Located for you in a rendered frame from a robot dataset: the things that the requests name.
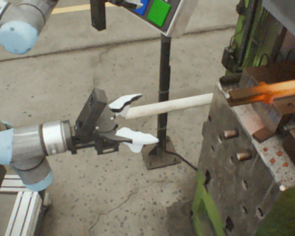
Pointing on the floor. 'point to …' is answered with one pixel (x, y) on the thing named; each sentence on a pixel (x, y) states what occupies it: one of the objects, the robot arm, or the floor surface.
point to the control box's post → (163, 86)
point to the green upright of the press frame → (266, 39)
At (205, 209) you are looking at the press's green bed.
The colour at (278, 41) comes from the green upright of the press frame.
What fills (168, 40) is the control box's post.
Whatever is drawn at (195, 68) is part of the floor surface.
